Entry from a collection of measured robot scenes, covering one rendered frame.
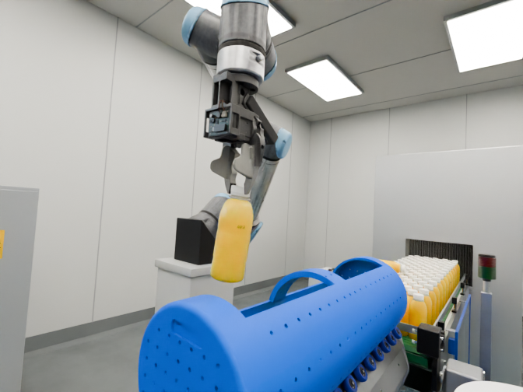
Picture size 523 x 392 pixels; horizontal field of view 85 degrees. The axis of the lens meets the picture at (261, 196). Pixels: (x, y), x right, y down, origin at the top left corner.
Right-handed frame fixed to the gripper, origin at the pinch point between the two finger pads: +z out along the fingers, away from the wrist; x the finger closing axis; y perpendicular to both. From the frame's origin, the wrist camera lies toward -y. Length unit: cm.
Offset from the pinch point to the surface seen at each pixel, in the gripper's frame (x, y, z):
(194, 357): 3.1, 11.0, 27.2
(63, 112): -284, -46, -73
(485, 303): 36, -115, 39
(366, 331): 14.4, -32.8, 32.7
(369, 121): -155, -503, -168
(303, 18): -122, -204, -192
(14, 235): -156, 5, 27
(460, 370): 30, -88, 58
